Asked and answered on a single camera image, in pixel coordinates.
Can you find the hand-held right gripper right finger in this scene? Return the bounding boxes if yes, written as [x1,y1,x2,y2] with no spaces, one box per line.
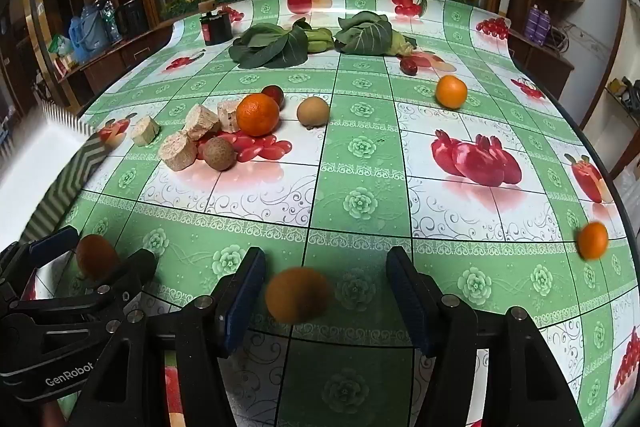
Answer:
[385,246,586,427]

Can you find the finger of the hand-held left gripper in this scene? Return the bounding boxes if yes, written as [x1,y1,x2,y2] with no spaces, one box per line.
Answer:
[0,226,81,293]
[10,249,158,313]

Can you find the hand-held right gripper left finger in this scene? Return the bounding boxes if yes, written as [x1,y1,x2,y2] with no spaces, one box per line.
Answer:
[75,247,267,427]

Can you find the smooth brown round fruit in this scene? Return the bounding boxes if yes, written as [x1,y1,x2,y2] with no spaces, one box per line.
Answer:
[75,234,121,280]

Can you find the orange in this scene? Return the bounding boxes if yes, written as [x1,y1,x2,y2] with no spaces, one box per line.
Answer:
[576,221,611,262]
[434,75,469,110]
[264,267,335,324]
[236,93,281,138]

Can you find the white tray with striped rim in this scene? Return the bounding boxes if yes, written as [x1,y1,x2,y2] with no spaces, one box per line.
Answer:
[0,104,116,248]

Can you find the garlic piece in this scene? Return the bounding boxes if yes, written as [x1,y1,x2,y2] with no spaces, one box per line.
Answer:
[131,116,161,146]

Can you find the rough brown round fruit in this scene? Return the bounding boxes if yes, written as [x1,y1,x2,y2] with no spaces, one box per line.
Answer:
[202,137,237,171]

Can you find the green checked fruit-print tablecloth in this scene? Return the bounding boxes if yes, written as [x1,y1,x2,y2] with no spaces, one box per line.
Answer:
[20,0,631,427]

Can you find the green and white packet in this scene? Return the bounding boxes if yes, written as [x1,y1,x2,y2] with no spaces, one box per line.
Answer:
[50,34,76,68]

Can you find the wooden cabinet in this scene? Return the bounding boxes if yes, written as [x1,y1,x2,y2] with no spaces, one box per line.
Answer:
[50,19,176,108]

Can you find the tan egg-shaped fruit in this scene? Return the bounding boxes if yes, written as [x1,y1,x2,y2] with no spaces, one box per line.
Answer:
[296,96,331,128]

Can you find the clear plastic bottle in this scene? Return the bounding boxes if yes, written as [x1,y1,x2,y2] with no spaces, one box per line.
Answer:
[99,0,123,42]

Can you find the black pot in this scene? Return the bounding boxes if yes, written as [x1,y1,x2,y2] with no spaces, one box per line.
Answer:
[116,0,151,38]

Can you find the black jar with wooden lid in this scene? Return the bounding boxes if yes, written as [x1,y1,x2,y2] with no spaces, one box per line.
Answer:
[199,1,233,46]

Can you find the dark green bok choy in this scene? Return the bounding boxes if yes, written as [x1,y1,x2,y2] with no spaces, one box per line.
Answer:
[228,21,311,69]

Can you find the green cabbage leaves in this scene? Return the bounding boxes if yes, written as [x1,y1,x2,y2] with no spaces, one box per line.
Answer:
[334,11,393,56]

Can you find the light green vegetable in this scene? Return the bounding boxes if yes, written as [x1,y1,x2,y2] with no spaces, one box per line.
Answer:
[305,27,335,54]

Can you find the low wooden shelf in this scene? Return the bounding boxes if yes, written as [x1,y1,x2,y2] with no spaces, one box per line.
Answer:
[507,27,576,100]

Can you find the dark tools on shelf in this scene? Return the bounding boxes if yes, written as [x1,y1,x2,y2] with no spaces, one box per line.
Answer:
[605,77,640,112]

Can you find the tangle of cables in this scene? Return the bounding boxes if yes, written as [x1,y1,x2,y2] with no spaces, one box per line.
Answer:
[550,22,576,52]

